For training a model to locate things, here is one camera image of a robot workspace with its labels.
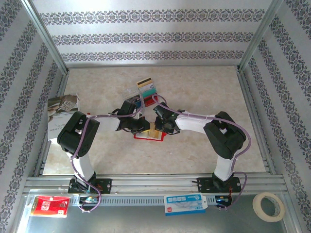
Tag red card holder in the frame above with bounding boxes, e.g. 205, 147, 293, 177
133, 131, 168, 142

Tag plain gold card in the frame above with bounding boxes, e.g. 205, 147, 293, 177
148, 122, 163, 139

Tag clear acrylic card stand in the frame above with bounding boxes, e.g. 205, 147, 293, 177
122, 77, 160, 115

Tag red card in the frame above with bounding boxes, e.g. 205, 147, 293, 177
143, 94, 159, 107

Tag green card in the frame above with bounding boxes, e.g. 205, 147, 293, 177
141, 87, 157, 98

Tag white VIP card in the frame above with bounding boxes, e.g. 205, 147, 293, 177
138, 83, 155, 93

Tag gold VIP card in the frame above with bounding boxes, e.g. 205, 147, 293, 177
137, 77, 153, 88

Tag paperback book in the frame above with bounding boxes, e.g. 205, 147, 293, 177
47, 94, 81, 141

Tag blue white packet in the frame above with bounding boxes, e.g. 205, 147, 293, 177
164, 193, 207, 216

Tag small controller board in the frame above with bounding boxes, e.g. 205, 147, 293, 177
78, 196, 100, 204
215, 195, 232, 207

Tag sheet metal shelf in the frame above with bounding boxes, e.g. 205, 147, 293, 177
14, 191, 299, 233

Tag red gold packet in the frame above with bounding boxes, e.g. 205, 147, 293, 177
30, 195, 71, 218

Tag masking tape roll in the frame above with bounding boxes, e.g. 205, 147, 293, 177
252, 192, 285, 222

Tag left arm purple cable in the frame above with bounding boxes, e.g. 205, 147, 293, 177
70, 97, 146, 213

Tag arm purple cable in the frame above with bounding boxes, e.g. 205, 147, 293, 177
152, 94, 252, 211
70, 97, 146, 213

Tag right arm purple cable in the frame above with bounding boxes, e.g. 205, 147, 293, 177
152, 94, 252, 211

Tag wide aluminium mounting rail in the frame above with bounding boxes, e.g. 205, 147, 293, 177
25, 173, 287, 195

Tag aluminium frame rail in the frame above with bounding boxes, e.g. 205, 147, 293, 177
65, 62, 241, 70
237, 67, 276, 174
34, 69, 70, 177

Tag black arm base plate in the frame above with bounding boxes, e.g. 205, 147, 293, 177
68, 178, 113, 195
197, 177, 242, 194

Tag grey slotted cable duct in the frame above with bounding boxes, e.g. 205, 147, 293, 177
77, 196, 234, 207

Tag aluminium frame post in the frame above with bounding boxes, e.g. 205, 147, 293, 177
21, 0, 69, 73
239, 0, 284, 71

